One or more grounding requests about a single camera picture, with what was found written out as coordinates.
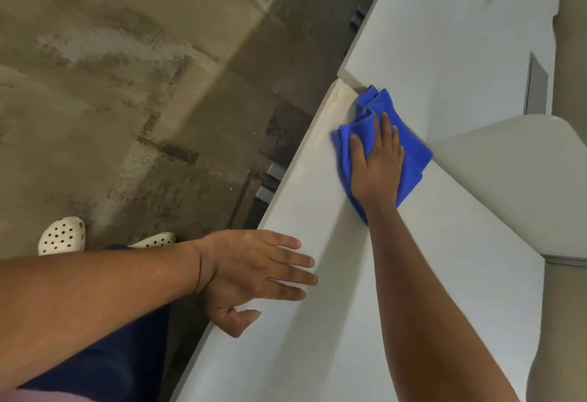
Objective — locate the person's left middle finger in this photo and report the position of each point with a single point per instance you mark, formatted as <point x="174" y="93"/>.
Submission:
<point x="293" y="279"/>

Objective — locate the person's right forearm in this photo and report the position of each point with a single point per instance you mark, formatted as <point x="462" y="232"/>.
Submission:
<point x="426" y="314"/>

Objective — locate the person's right little finger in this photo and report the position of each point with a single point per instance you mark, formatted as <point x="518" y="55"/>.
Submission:
<point x="401" y="155"/>

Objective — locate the person's left thumb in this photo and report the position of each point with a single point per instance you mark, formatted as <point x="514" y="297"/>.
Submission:
<point x="241" y="321"/>

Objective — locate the dark blue trousers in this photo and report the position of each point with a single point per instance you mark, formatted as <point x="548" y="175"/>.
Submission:
<point x="114" y="356"/>

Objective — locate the person's right hand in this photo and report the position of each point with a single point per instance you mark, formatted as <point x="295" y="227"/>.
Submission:
<point x="376" y="172"/>

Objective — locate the person's right thumb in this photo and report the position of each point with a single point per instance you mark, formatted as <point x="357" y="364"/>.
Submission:
<point x="357" y="147"/>

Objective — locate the blue microfiber cloth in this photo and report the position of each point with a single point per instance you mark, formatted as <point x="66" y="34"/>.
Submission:
<point x="412" y="149"/>

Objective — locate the person's right middle finger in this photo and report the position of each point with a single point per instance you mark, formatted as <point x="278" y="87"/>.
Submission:
<point x="386" y="131"/>

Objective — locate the person's left little finger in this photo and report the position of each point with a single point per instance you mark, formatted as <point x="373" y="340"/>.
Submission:
<point x="279" y="241"/>

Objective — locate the person's left forearm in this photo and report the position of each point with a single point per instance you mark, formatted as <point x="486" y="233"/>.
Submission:
<point x="101" y="291"/>

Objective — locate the person's left hand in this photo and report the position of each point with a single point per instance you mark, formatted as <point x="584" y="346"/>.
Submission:
<point x="238" y="268"/>

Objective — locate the white perforated clog shoe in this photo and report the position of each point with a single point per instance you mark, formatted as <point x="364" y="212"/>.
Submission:
<point x="62" y="235"/>
<point x="153" y="240"/>

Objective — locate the pink shirt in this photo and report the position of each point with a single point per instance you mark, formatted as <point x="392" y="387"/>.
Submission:
<point x="41" y="396"/>

